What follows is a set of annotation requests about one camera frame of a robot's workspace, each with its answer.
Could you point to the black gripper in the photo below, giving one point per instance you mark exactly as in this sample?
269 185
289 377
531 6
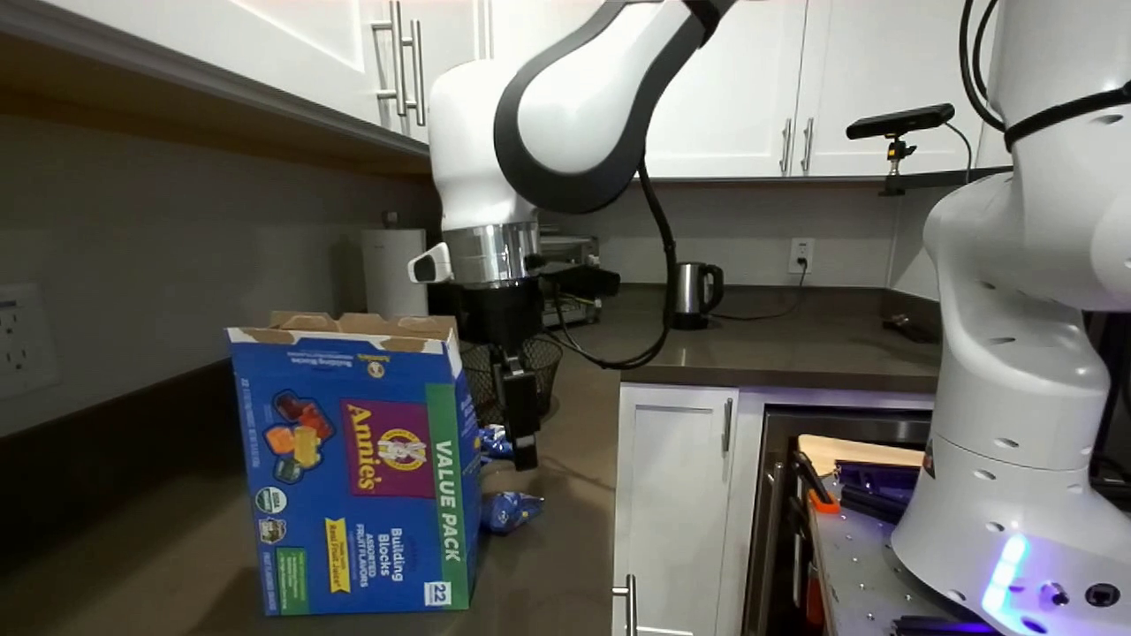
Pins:
505 315

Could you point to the blue Annie's cardboard box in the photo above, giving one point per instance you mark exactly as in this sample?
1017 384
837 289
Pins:
355 473

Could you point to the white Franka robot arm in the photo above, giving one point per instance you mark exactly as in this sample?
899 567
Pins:
1027 391

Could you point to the blue crumpled snack packet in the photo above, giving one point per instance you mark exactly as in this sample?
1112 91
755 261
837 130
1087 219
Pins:
496 442
515 515

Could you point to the silver toaster oven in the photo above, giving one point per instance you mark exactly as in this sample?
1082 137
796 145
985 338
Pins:
584 279

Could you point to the paper towel roll on holder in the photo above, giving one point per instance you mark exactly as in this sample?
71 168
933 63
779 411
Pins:
394 272

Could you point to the steel electric kettle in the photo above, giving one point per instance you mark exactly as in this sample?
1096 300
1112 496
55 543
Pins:
696 292

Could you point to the light wooden board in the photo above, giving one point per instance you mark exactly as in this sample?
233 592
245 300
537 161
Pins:
868 450

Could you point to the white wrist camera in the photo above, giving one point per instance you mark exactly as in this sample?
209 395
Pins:
429 264

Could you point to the white wall outlet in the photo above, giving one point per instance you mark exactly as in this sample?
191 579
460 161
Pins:
24 340
801 255

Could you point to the black camera on stand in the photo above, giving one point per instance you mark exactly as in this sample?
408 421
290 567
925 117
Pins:
903 123

